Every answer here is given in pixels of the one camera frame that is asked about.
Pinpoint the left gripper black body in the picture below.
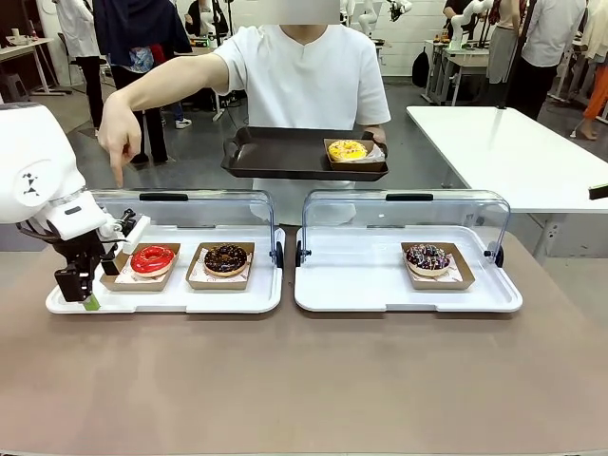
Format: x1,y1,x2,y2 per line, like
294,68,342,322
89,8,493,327
47,231,118,268

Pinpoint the cardboard tray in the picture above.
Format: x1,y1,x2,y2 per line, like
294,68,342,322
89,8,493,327
401,241,476,291
99,241,181,293
323,138,387,172
185,240,256,291

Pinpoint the dark brown serving tray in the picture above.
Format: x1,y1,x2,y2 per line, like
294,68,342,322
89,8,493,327
220,125,390,182

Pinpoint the yellow glazed donut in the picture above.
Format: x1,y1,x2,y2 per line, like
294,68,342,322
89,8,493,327
327,139,369,162

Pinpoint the person's right forearm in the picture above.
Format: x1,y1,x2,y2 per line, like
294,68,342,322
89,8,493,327
111,52,224,113

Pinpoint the printed paper under red donut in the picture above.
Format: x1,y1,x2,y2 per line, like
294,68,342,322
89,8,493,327
115,246,180,285

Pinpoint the red glazed donut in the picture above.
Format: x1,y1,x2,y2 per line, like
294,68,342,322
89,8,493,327
130,244,176,277

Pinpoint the printed paper under nut-sprinkled donut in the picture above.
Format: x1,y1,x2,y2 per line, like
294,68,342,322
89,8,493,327
189,246,253,281

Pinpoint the cardboard tray under nut-sprinkled donut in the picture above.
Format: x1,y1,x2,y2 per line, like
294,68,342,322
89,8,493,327
185,240,256,291

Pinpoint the chocolate donut with nut sprinkles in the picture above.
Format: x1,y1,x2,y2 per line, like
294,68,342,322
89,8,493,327
202,243,249,277

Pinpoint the printed paper under drizzled donut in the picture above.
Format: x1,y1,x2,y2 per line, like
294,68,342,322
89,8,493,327
445,250,466,282

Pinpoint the cardboard tray under drizzled donut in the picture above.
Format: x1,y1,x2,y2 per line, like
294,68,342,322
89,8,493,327
401,241,476,291

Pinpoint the dark donut with pink drizzle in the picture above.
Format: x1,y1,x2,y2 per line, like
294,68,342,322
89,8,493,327
404,243,451,277

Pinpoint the person in white t-shirt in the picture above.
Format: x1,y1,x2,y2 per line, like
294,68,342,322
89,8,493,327
213,9,393,227

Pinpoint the person's right hand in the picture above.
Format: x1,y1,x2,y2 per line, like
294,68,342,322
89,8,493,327
97,89,143,190

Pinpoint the person's left hand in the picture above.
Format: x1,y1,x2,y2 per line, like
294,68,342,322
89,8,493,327
364,125,389,158

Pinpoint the bystander in orange trousers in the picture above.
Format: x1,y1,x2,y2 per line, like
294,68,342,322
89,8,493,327
572,0,608,142

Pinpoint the white rectangular table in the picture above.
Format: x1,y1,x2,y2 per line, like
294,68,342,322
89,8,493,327
406,104,608,260

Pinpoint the clear display case lid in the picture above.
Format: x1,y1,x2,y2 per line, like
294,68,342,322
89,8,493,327
294,188,512,268
87,188,285,267

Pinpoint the white display case base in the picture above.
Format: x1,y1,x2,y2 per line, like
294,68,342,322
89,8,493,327
294,225,523,314
46,225,286,315

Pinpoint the bystander in white shirt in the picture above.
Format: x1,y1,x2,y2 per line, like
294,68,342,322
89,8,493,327
505,0,588,123

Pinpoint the bystander in grey skirt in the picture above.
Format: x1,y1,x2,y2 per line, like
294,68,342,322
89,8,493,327
486,0,523,86

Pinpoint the grey stool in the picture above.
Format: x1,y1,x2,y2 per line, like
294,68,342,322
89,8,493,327
0,70,32,104

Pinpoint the background desk with equipment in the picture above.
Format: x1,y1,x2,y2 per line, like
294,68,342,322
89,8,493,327
422,40,493,106

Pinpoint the background table with white top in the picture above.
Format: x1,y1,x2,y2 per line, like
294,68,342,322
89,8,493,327
0,36,66,96

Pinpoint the black backpack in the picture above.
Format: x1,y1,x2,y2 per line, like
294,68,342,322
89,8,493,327
411,47,431,89

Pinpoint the bystander in white coat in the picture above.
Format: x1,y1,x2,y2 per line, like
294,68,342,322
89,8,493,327
51,0,105,132

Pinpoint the bystander in navy top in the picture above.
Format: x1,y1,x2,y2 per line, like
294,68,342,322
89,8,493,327
92,0,194,165

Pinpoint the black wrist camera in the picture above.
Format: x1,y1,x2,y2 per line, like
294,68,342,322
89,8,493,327
117,208,139,237

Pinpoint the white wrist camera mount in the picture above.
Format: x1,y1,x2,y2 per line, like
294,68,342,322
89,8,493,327
97,208,152,256

